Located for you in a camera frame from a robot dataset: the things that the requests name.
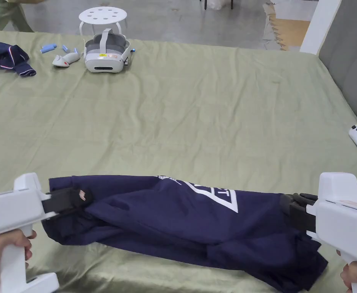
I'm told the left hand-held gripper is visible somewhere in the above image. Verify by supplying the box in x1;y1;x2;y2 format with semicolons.
0;172;90;293

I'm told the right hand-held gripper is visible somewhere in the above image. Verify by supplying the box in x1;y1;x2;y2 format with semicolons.
280;172;357;293

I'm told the dark blue printed shirt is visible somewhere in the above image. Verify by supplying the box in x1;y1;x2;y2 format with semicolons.
41;174;329;292

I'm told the person's right hand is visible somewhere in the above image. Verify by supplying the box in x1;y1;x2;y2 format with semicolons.
335;248;357;290

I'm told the bed with pale green sheet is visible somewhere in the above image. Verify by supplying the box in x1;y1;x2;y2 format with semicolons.
0;29;357;293

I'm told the white VR headset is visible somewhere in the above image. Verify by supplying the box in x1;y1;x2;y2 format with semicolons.
84;28;131;74

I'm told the grey padded headboard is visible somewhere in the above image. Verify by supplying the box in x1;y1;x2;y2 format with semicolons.
317;0;357;148

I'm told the dark blue garment with trim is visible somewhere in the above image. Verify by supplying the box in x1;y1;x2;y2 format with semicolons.
0;40;37;77

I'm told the flat brown cardboard sheet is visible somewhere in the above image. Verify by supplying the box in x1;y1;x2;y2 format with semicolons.
262;2;311;52

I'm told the white round stool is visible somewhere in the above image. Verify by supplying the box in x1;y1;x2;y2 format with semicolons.
79;7;128;41

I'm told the white upright post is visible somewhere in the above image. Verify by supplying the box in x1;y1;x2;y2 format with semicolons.
299;0;343;55

